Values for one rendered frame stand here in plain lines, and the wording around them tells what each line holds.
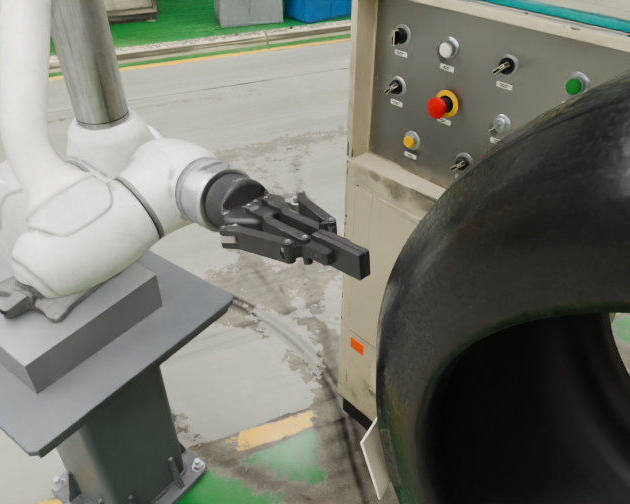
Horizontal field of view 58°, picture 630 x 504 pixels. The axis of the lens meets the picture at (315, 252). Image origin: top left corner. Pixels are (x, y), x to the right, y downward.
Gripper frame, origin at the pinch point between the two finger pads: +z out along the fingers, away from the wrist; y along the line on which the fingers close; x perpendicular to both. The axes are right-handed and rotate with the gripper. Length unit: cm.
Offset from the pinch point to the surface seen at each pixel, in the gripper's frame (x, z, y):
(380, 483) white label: 12.1, 15.0, -11.0
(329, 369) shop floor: 104, -77, 58
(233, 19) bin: 46, -434, 278
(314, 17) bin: 54, -395, 343
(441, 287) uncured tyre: -11.3, 21.1, -11.3
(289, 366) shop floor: 103, -87, 49
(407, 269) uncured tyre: -10.1, 17.2, -9.6
